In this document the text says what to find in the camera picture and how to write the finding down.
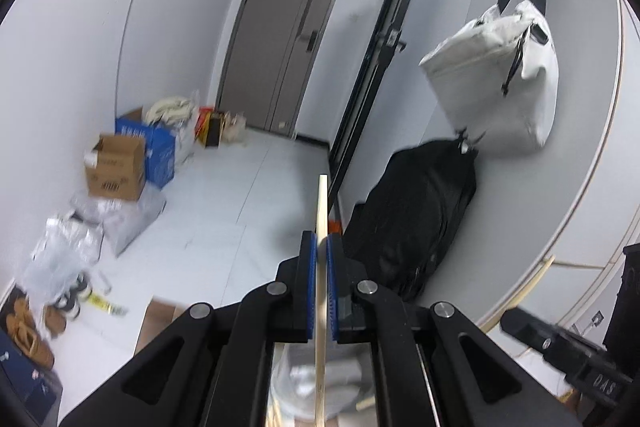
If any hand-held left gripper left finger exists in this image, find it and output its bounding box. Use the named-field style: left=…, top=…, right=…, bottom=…
left=59, top=231, right=318, bottom=427

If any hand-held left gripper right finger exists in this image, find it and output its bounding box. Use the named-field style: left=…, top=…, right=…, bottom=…
left=326, top=234, right=583, bottom=427

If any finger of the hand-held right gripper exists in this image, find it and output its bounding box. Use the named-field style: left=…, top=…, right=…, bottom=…
left=500, top=307, right=633, bottom=408

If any wooden chopstick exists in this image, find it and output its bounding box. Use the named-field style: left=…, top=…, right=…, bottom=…
left=510, top=254, right=556, bottom=313
left=314, top=175, right=331, bottom=427

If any grey utensil holder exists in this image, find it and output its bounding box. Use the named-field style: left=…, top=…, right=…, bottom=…
left=270, top=341, right=382, bottom=427

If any white shoulder bag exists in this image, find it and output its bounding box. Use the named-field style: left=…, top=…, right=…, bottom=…
left=419, top=0, right=560, bottom=154

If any dark panel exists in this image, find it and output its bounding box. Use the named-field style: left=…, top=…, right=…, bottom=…
left=604, top=243, right=640, bottom=358

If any black backpack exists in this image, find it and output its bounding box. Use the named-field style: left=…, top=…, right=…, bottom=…
left=344, top=136, right=479, bottom=304

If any beige bag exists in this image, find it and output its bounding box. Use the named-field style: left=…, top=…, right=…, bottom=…
left=222, top=111, right=247, bottom=144

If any red yellow bag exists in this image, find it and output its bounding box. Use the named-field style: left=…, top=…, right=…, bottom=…
left=196, top=106, right=224, bottom=148

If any grey plastic bag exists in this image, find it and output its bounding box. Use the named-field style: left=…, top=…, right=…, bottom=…
left=70, top=184, right=167, bottom=257

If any blue carton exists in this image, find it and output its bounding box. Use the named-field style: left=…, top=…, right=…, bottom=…
left=115, top=107, right=176, bottom=188

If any yellow tag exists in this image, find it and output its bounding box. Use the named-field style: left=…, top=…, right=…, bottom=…
left=86, top=293, right=127, bottom=317

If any cream tote bag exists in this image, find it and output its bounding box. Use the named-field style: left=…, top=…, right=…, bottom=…
left=145, top=95, right=196, bottom=124

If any brown cardboard box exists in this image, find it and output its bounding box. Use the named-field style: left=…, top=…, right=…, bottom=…
left=83, top=134, right=147, bottom=202

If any black white sneaker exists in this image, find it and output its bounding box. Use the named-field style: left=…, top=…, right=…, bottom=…
left=64, top=274, right=96, bottom=299
left=51, top=292, right=85, bottom=317

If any grey door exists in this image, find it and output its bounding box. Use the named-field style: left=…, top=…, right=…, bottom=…
left=217, top=0, right=354, bottom=140

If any crumpled clear plastic bag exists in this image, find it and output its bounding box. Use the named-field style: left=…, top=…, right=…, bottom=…
left=22, top=216, right=105, bottom=305

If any brown shoe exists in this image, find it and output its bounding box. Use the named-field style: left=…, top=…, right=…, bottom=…
left=44, top=304, right=67, bottom=339
left=10, top=319, right=55, bottom=369
left=7, top=297, right=40, bottom=344

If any blue shoe box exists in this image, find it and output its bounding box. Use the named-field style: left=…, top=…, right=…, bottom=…
left=0, top=331, right=64, bottom=424

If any black door frame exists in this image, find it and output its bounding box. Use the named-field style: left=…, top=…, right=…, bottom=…
left=327, top=0, right=442, bottom=208

